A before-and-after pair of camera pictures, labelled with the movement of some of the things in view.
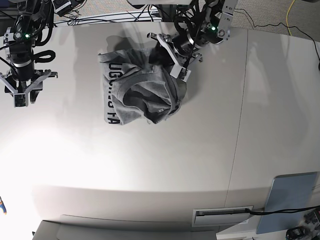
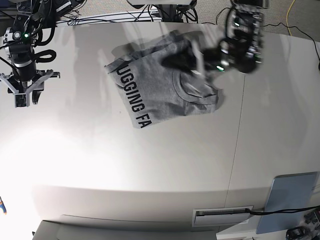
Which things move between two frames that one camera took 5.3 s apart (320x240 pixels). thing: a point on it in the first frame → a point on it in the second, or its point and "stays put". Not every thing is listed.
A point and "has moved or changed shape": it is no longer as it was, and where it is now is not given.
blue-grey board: (287, 192) stays put
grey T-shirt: (135, 91) has moved or changed shape
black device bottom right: (296, 232) stays put
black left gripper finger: (159, 55) → (185, 60)
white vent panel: (221, 216) stays put
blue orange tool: (2, 205) stays put
